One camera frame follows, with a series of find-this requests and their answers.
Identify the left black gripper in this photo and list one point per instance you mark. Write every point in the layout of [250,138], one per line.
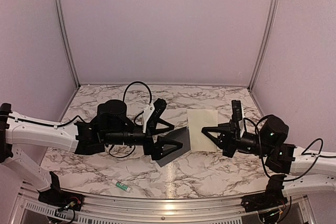
[150,149]

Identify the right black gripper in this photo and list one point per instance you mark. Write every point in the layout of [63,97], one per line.
[229,145]

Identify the dark grey envelope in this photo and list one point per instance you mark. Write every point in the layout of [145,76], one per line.
[178,145]

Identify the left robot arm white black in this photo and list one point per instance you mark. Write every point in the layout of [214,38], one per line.
[75,136]

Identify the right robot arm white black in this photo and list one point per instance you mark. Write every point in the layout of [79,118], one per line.
[291,170]

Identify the green white glue stick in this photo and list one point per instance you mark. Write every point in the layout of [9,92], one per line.
[121,186]

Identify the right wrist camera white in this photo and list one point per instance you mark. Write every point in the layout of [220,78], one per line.
[237,119]

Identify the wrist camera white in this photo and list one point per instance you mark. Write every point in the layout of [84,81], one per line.
[152,114]
[237,119]

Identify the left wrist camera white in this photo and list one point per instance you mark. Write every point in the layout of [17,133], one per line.
[152,114]

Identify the front aluminium rail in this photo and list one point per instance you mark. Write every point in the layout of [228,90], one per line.
[113,209]

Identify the right aluminium frame post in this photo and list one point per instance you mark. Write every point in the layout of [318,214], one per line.
[271,16]

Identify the aluminium frame post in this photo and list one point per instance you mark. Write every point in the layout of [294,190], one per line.
[271,16]
[66,44]

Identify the left aluminium frame post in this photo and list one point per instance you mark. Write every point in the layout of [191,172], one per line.
[66,44]

